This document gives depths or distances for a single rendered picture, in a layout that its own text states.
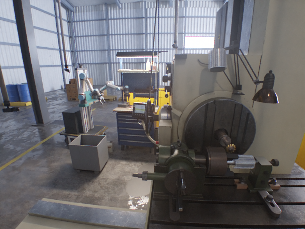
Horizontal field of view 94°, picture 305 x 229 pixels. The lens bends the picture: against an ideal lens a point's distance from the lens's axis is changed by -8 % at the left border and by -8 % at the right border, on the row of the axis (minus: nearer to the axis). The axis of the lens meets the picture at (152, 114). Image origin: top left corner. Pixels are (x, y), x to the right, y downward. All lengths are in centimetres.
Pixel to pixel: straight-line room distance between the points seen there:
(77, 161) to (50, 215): 162
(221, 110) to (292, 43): 72
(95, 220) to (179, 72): 129
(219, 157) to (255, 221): 40
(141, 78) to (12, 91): 799
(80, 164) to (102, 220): 180
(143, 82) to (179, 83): 224
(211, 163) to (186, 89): 58
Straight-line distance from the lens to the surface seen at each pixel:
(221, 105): 123
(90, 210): 148
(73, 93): 939
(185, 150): 102
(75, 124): 384
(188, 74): 126
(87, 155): 289
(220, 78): 132
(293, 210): 134
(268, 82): 113
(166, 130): 126
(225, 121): 128
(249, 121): 137
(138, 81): 347
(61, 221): 154
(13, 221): 282
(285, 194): 144
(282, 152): 180
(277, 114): 160
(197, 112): 122
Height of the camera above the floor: 182
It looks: 18 degrees down
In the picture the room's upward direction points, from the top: straight up
